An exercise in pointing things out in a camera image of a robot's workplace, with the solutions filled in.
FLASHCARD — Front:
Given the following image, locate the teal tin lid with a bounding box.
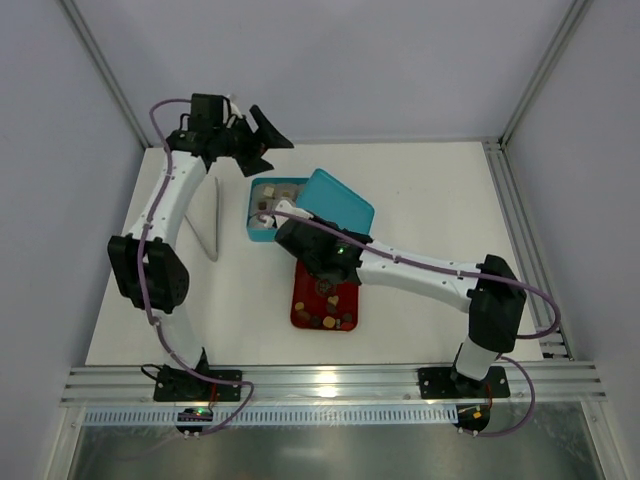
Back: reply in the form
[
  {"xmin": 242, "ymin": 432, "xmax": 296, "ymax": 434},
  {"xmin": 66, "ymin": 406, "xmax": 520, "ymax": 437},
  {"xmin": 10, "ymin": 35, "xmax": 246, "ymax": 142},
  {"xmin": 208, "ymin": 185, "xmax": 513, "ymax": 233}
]
[{"xmin": 296, "ymin": 168, "xmax": 375, "ymax": 234}]

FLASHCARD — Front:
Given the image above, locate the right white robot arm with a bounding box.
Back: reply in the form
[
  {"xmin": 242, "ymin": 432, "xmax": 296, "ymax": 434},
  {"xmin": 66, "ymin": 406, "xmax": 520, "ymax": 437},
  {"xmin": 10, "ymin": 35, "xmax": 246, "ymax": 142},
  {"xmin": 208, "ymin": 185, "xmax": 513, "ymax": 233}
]
[{"xmin": 274, "ymin": 213, "xmax": 527, "ymax": 397}]

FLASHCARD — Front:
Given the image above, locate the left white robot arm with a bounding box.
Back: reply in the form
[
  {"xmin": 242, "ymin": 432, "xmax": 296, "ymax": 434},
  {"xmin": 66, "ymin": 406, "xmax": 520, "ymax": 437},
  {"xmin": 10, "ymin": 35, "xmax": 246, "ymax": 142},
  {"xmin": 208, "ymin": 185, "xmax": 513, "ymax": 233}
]
[{"xmin": 107, "ymin": 93, "xmax": 294, "ymax": 380}]

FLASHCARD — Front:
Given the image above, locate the caramel square chocolate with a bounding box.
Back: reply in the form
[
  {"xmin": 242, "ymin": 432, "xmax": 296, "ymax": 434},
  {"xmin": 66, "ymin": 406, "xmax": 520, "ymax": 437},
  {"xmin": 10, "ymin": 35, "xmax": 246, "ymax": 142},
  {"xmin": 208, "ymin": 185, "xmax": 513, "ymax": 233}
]
[{"xmin": 323, "ymin": 316, "xmax": 336, "ymax": 329}]

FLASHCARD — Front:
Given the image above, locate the teal tin box with cups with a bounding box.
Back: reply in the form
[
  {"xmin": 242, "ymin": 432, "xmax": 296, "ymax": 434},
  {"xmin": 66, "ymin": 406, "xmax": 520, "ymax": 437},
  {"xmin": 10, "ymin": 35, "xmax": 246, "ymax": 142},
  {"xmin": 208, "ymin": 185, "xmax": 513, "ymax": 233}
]
[{"xmin": 246, "ymin": 177, "xmax": 308, "ymax": 243}]

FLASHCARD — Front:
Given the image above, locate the red rectangular tray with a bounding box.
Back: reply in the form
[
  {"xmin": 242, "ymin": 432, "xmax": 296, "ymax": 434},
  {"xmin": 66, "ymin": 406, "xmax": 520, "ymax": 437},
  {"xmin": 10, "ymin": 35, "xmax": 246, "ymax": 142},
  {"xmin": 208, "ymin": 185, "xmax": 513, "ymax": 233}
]
[{"xmin": 290, "ymin": 261, "xmax": 359, "ymax": 332}]

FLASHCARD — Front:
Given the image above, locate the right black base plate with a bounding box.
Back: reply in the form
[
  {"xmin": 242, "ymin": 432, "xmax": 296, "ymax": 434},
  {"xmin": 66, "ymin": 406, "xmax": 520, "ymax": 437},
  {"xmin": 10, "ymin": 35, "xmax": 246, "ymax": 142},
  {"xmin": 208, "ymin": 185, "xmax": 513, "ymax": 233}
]
[{"xmin": 417, "ymin": 366, "xmax": 511, "ymax": 400}]

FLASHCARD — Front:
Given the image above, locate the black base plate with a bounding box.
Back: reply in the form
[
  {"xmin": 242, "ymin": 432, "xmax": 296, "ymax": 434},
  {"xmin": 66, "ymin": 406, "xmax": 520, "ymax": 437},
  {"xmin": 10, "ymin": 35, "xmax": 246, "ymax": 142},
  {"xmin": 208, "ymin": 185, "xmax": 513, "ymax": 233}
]
[
  {"xmin": 153, "ymin": 366, "xmax": 242, "ymax": 403},
  {"xmin": 417, "ymin": 366, "xmax": 511, "ymax": 400}
]

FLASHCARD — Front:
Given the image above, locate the slotted cable duct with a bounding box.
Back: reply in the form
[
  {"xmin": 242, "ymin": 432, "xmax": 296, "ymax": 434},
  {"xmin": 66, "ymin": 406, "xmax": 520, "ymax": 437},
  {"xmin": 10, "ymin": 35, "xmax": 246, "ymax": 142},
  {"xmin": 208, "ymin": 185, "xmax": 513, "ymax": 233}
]
[{"xmin": 82, "ymin": 404, "xmax": 458, "ymax": 428}]

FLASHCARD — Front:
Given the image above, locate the right frame rail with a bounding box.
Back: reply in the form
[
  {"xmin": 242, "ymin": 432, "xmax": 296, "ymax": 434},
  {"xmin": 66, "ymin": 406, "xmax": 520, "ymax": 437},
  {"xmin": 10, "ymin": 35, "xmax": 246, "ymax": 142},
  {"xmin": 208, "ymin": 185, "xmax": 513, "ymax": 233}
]
[{"xmin": 483, "ymin": 140, "xmax": 574, "ymax": 361}]

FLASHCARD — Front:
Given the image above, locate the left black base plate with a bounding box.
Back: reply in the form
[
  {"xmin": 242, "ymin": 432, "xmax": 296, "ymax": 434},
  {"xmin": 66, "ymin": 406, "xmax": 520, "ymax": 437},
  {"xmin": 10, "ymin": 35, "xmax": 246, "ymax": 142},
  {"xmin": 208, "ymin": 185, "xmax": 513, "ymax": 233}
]
[{"xmin": 153, "ymin": 366, "xmax": 242, "ymax": 403}]

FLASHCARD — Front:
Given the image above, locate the aluminium rail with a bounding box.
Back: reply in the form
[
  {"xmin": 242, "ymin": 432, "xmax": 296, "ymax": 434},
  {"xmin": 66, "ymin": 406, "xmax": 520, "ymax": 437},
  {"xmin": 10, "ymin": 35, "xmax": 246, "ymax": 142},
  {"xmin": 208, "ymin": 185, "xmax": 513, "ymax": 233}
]
[{"xmin": 60, "ymin": 360, "xmax": 607, "ymax": 407}]

